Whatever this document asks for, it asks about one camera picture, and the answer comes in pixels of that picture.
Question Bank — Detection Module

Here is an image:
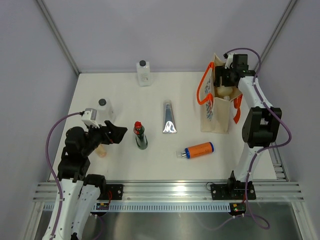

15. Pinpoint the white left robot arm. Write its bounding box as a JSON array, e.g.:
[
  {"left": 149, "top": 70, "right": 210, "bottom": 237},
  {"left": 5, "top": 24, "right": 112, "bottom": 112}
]
[{"left": 43, "top": 120, "right": 128, "bottom": 240}]

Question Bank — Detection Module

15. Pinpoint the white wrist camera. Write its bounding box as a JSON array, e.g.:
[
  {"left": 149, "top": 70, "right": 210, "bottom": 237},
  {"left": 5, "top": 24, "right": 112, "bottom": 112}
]
[
  {"left": 81, "top": 108, "right": 100, "bottom": 129},
  {"left": 223, "top": 52, "right": 235, "bottom": 69}
]

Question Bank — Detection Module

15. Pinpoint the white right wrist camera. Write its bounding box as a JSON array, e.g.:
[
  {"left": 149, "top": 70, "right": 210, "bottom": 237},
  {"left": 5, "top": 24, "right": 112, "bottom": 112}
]
[{"left": 223, "top": 52, "right": 235, "bottom": 69}]

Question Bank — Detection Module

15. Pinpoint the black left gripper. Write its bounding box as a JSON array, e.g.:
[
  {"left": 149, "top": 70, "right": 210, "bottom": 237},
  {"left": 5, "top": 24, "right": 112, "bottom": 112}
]
[{"left": 81, "top": 120, "right": 127, "bottom": 157}]

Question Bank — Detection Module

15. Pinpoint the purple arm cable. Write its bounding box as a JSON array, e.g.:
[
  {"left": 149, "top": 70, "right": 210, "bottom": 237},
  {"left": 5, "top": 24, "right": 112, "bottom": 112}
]
[
  {"left": 222, "top": 47, "right": 293, "bottom": 231},
  {"left": 44, "top": 111, "right": 111, "bottom": 238}
]

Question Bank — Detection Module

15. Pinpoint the aluminium frame post left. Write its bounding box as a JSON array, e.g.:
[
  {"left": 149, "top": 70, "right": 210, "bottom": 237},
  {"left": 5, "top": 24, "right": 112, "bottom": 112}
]
[{"left": 35, "top": 0, "right": 81, "bottom": 77}]

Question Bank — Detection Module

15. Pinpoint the left controller board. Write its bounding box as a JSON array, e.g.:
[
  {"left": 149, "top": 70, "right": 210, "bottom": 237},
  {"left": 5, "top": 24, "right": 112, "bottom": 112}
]
[{"left": 95, "top": 202, "right": 110, "bottom": 211}]

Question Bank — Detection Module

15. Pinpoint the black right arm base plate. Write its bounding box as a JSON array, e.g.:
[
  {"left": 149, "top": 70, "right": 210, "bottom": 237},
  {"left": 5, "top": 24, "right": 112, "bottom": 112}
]
[{"left": 210, "top": 182, "right": 257, "bottom": 201}]

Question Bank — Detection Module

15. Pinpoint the aluminium frame post right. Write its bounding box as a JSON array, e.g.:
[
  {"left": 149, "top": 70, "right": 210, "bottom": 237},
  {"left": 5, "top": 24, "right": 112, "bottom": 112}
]
[{"left": 260, "top": 0, "right": 299, "bottom": 63}]

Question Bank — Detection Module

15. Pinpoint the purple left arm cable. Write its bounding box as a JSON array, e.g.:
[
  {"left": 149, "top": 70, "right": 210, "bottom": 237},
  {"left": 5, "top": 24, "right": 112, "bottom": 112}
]
[{"left": 44, "top": 111, "right": 111, "bottom": 238}]

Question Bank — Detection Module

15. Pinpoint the clear square bottle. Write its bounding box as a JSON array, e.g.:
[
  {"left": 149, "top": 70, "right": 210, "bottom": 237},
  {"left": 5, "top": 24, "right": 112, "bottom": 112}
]
[{"left": 136, "top": 60, "right": 152, "bottom": 87}]

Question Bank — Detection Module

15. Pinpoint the right controller board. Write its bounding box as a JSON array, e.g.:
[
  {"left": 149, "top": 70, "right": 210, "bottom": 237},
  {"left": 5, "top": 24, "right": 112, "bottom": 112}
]
[{"left": 229, "top": 203, "right": 247, "bottom": 216}]

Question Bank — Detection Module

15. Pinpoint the cream lotion pump bottle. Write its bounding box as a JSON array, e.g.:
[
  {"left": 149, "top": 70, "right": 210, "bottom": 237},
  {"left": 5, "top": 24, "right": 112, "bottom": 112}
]
[{"left": 216, "top": 85, "right": 233, "bottom": 101}]

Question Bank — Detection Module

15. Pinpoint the peach liquid clear bottle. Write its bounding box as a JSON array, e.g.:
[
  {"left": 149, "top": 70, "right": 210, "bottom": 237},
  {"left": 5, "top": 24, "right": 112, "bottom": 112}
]
[{"left": 95, "top": 144, "right": 107, "bottom": 158}]

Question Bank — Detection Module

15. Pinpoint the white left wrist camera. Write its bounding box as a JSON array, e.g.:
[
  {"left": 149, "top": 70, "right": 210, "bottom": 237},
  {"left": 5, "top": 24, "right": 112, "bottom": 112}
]
[{"left": 81, "top": 108, "right": 100, "bottom": 129}]

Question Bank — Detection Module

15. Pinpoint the controller board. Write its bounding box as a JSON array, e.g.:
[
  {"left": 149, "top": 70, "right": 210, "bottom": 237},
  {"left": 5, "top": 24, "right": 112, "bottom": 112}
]
[
  {"left": 95, "top": 202, "right": 110, "bottom": 211},
  {"left": 229, "top": 203, "right": 247, "bottom": 216}
]

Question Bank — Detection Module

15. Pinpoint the canvas tote bag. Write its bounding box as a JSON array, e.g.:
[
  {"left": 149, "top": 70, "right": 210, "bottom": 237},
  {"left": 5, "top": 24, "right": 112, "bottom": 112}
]
[{"left": 196, "top": 54, "right": 243, "bottom": 134}]

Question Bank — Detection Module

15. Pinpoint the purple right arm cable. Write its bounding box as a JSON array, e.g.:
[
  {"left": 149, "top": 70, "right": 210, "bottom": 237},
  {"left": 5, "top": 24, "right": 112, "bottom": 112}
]
[{"left": 222, "top": 47, "right": 293, "bottom": 231}]

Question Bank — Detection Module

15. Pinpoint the dark green bottle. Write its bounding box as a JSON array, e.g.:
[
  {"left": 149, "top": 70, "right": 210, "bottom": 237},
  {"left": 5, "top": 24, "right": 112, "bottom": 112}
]
[{"left": 133, "top": 121, "right": 148, "bottom": 150}]

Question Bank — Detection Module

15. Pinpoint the orange tube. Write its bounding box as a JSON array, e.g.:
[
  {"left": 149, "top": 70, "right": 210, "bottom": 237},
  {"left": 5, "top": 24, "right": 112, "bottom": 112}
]
[{"left": 177, "top": 141, "right": 215, "bottom": 159}]

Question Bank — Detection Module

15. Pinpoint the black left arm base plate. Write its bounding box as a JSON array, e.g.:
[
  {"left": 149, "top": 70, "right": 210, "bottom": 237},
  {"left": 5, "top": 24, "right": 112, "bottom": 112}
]
[{"left": 98, "top": 184, "right": 124, "bottom": 201}]

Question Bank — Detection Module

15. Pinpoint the white slotted cable duct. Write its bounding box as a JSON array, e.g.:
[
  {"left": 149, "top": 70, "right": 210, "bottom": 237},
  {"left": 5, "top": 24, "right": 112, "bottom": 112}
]
[{"left": 42, "top": 202, "right": 237, "bottom": 213}]

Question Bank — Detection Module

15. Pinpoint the aluminium frame post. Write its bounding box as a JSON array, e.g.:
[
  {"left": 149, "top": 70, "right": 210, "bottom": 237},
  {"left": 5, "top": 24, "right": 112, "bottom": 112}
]
[
  {"left": 35, "top": 0, "right": 81, "bottom": 77},
  {"left": 260, "top": 0, "right": 299, "bottom": 63}
]

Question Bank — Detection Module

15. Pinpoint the white square bottle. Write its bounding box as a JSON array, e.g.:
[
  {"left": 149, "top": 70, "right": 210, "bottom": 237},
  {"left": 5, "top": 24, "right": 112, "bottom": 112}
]
[{"left": 97, "top": 98, "right": 116, "bottom": 124}]

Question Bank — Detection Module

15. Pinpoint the silver foil tube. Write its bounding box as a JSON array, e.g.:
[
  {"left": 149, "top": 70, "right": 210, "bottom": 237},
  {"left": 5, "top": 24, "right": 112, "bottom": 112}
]
[{"left": 162, "top": 99, "right": 177, "bottom": 134}]

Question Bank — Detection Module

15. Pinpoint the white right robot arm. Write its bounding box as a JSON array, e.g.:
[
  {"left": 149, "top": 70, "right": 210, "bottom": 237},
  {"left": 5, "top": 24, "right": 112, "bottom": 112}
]
[{"left": 210, "top": 52, "right": 282, "bottom": 200}]

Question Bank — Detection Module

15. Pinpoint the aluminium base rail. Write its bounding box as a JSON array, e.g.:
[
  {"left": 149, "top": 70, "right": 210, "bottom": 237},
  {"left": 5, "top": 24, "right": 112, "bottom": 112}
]
[{"left": 32, "top": 179, "right": 305, "bottom": 203}]

